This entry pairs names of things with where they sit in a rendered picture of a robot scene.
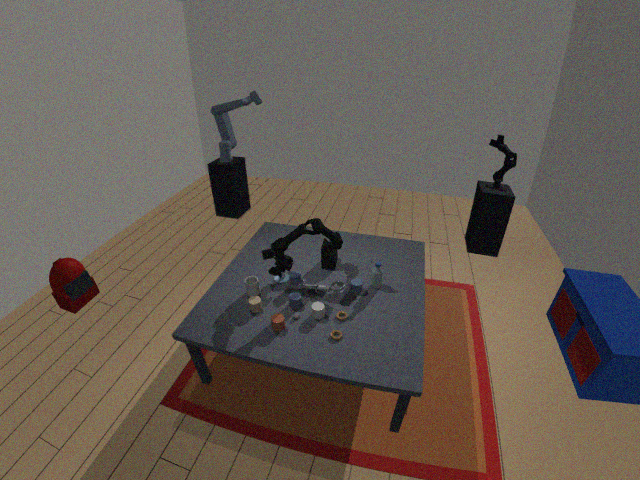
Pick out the tan cylinder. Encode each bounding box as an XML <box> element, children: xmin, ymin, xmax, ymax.
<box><xmin>249</xmin><ymin>296</ymin><xmax>262</xmax><ymax>312</ymax></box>

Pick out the reddish-brown cylinder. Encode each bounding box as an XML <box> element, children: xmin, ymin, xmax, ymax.
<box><xmin>271</xmin><ymin>314</ymin><xmax>286</xmax><ymax>332</ymax></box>

